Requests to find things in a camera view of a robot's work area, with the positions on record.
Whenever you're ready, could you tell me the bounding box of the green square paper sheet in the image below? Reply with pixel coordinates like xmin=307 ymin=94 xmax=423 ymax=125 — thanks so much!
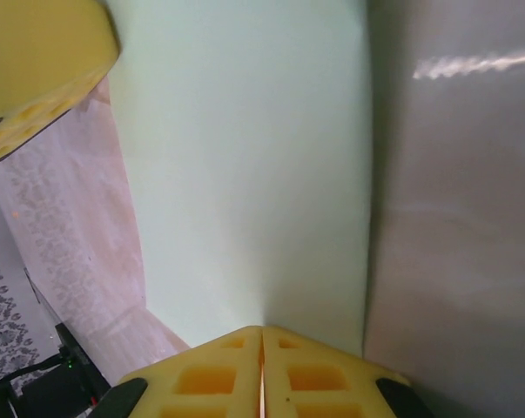
xmin=106 ymin=0 xmax=525 ymax=418

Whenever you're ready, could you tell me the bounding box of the aluminium side rail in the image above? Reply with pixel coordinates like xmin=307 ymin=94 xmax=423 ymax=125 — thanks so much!
xmin=22 ymin=265 xmax=93 ymax=375

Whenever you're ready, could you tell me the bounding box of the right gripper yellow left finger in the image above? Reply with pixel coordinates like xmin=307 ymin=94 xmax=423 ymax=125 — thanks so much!
xmin=87 ymin=325 xmax=263 ymax=418

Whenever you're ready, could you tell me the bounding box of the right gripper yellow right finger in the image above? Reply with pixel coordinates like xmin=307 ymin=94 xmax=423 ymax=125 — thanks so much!
xmin=262 ymin=326 xmax=435 ymax=418

